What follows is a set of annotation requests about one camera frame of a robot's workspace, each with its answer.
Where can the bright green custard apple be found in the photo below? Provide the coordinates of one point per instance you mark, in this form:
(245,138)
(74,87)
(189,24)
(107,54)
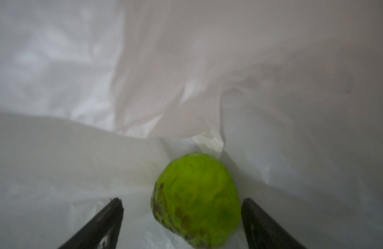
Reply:
(195,198)

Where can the white plastic bag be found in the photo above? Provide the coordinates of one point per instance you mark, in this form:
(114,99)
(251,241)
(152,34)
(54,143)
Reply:
(97,97)

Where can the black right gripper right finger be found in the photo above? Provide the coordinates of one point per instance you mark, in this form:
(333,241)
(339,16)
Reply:
(262,231)

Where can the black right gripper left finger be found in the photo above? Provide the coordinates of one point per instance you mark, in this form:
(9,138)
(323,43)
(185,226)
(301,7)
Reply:
(102,231)

